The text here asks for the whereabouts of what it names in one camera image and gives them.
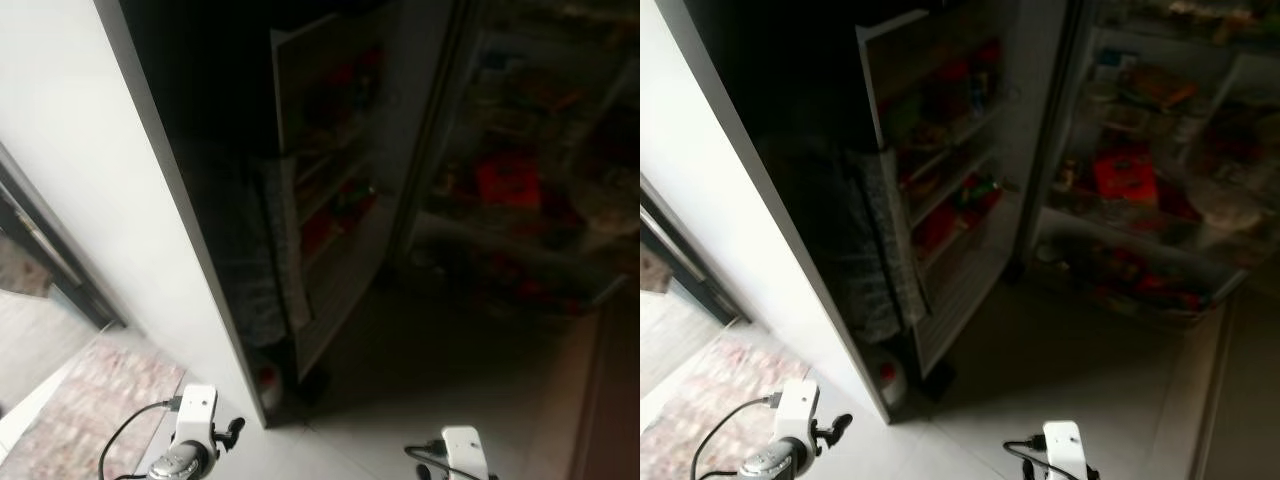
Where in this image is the dark sliding door frame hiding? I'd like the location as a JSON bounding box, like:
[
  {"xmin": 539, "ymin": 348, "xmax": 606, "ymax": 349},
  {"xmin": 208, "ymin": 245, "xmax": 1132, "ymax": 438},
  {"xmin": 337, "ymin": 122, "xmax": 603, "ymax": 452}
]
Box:
[
  {"xmin": 640, "ymin": 178, "xmax": 753, "ymax": 327},
  {"xmin": 0, "ymin": 145, "xmax": 128, "ymax": 333}
]

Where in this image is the pink patterned floor mat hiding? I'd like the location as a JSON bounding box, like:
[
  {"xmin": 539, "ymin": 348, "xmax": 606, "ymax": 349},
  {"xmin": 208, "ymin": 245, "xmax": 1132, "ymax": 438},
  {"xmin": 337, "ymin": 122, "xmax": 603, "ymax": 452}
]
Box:
[
  {"xmin": 0, "ymin": 340, "xmax": 187, "ymax": 480},
  {"xmin": 640, "ymin": 335, "xmax": 813, "ymax": 480}
]

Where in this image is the grey checkered towel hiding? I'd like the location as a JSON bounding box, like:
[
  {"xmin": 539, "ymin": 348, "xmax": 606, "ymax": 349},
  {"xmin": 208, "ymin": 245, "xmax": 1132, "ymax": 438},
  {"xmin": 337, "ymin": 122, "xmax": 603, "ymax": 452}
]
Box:
[
  {"xmin": 183, "ymin": 138, "xmax": 313, "ymax": 348},
  {"xmin": 778, "ymin": 138, "xmax": 928, "ymax": 348}
]

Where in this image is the white bottle red cap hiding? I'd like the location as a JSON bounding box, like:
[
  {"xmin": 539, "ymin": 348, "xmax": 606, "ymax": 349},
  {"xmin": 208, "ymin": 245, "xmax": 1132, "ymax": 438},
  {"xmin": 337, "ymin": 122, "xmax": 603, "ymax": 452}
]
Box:
[
  {"xmin": 254, "ymin": 364, "xmax": 288, "ymax": 412},
  {"xmin": 873, "ymin": 357, "xmax": 910, "ymax": 407}
]

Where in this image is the red box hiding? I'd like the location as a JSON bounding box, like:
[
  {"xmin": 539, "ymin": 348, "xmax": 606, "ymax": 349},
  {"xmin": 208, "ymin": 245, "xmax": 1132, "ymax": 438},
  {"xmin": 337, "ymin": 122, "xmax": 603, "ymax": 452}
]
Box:
[
  {"xmin": 474, "ymin": 154, "xmax": 542, "ymax": 210},
  {"xmin": 1091, "ymin": 149, "xmax": 1162, "ymax": 207}
]

